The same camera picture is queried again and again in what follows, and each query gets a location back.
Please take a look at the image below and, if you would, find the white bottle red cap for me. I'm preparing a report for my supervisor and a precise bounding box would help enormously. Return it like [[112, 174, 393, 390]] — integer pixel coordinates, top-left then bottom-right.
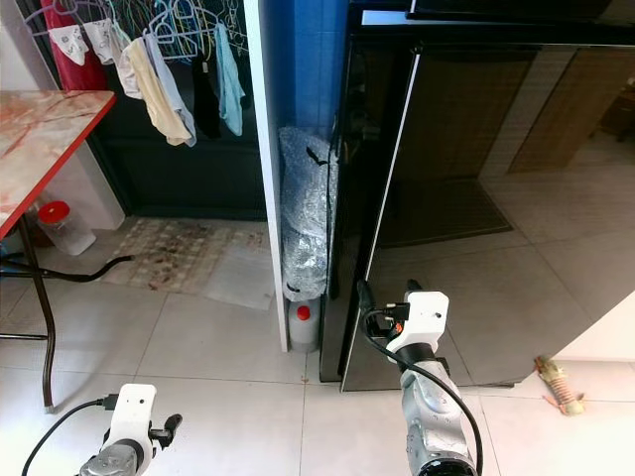
[[287, 302, 321, 354]]

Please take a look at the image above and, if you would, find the clear bubble wrap bundle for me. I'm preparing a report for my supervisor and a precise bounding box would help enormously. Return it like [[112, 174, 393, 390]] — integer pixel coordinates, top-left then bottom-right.
[[278, 126, 338, 303]]

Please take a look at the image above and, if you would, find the beige ribbed toy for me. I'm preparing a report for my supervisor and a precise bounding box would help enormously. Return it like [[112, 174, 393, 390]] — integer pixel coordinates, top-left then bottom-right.
[[533, 354, 587, 417]]

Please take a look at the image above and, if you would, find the large clear jar red lid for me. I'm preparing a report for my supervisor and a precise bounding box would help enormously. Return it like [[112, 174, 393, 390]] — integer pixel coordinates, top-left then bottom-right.
[[37, 200, 97, 257]]

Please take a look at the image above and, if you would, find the black hanging cloth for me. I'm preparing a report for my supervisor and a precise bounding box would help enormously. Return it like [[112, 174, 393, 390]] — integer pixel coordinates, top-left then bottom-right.
[[191, 55, 224, 140]]

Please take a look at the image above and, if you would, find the teal hanging cloth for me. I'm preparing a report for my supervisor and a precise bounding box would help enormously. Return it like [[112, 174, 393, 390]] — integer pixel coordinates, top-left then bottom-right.
[[213, 22, 247, 138]]

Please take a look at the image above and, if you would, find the marble-top table red edge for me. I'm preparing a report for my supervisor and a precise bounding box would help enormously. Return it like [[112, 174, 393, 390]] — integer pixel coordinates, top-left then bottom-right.
[[0, 89, 135, 410]]

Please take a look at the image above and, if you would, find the grey-blue hanging cloth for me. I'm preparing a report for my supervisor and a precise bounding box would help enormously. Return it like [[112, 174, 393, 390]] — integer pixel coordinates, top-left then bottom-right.
[[144, 33, 199, 148]]

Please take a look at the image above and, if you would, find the beige hanging cloth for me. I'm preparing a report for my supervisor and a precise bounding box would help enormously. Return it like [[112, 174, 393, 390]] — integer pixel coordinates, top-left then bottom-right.
[[116, 35, 197, 148]]

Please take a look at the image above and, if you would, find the red hanging garment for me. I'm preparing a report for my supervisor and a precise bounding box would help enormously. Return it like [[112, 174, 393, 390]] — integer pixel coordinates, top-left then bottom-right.
[[40, 0, 110, 93]]

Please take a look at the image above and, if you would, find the white patterned hanging cloth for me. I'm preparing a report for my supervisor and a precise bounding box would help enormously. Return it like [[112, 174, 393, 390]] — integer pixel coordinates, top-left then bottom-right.
[[50, 22, 92, 66], [84, 18, 125, 65]]

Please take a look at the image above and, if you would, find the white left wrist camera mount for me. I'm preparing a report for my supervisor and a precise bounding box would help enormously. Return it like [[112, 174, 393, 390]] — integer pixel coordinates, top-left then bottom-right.
[[111, 383, 160, 449]]

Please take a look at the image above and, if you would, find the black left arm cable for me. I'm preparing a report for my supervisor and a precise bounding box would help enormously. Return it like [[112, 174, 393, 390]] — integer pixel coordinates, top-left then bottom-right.
[[20, 394, 120, 476]]

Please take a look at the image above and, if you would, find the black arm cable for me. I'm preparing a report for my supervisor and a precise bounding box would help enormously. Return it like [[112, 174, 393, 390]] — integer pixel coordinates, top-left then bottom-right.
[[20, 394, 120, 476], [365, 312, 485, 476]]

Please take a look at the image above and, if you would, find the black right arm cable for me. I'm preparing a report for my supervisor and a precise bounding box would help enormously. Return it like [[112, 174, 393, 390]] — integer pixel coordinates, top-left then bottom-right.
[[365, 312, 485, 476]]

